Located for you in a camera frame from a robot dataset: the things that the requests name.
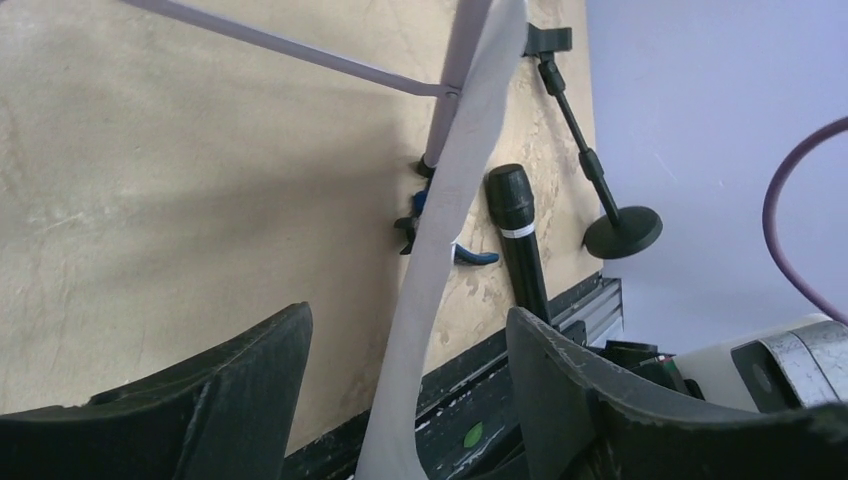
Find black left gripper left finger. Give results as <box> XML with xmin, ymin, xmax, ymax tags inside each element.
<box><xmin>1</xmin><ymin>302</ymin><xmax>313</xmax><ymax>479</ymax></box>

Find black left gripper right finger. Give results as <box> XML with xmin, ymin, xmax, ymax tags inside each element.
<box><xmin>506</xmin><ymin>308</ymin><xmax>847</xmax><ymax>479</ymax></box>

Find white sheet music page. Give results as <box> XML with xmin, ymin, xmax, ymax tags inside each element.
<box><xmin>355</xmin><ymin>1</ymin><xmax>527</xmax><ymax>479</ymax></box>

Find white perforated music stand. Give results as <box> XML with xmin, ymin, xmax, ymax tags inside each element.
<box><xmin>130</xmin><ymin>1</ymin><xmax>492</xmax><ymax>178</ymax></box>

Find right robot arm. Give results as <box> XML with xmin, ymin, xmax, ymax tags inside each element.
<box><xmin>590</xmin><ymin>314</ymin><xmax>847</xmax><ymax>413</ymax></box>

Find black round disc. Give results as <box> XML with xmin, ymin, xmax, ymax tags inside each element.
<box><xmin>523</xmin><ymin>23</ymin><xmax>664</xmax><ymax>261</ymax></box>

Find black clarinet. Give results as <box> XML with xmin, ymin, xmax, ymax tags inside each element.
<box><xmin>484</xmin><ymin>163</ymin><xmax>552</xmax><ymax>323</ymax></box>

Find blue handled pliers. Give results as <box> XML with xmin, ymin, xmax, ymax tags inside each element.
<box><xmin>393</xmin><ymin>190</ymin><xmax>501</xmax><ymax>268</ymax></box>

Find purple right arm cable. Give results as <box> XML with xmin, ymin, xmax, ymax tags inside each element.
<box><xmin>761</xmin><ymin>115</ymin><xmax>848</xmax><ymax>326</ymax></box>

